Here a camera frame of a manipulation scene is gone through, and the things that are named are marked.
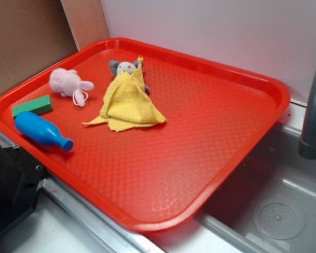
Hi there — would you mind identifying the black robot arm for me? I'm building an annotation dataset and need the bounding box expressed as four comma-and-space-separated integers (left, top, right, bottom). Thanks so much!
0, 145, 44, 235

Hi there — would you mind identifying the brown cardboard panel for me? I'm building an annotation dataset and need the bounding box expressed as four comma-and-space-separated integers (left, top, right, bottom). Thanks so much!
0, 1, 109, 96

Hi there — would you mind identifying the green rectangular block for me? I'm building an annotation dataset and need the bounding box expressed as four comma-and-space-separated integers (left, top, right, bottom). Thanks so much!
12, 95, 53, 118

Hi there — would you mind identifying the red plastic tray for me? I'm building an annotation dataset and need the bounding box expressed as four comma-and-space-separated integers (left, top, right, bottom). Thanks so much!
0, 38, 290, 232

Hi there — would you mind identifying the grey plush toy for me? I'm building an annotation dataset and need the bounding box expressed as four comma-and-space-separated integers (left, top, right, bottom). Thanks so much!
106, 58, 150, 97

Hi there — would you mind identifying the yellow cloth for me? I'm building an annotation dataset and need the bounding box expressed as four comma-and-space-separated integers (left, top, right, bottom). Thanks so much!
82, 55, 167, 133

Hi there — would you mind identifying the grey toy sink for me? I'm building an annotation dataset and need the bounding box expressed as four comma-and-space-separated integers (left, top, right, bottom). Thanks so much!
150, 124, 316, 252

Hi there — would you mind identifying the blue plastic bottle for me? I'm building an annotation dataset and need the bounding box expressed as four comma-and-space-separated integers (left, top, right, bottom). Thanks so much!
15, 111, 74, 152

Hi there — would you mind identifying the pink plush bunny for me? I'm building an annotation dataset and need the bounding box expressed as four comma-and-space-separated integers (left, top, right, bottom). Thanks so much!
49, 68, 94, 107

